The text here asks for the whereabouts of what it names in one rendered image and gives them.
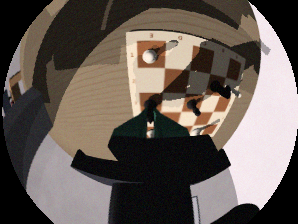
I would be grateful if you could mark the brown and cream chessboard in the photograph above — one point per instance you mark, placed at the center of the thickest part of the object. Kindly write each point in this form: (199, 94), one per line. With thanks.
(185, 67)

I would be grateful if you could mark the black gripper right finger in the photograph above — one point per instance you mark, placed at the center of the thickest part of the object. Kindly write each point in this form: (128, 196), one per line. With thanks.
(167, 127)

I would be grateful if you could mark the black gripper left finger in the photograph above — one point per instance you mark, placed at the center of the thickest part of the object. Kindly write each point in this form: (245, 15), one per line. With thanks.
(133, 127)

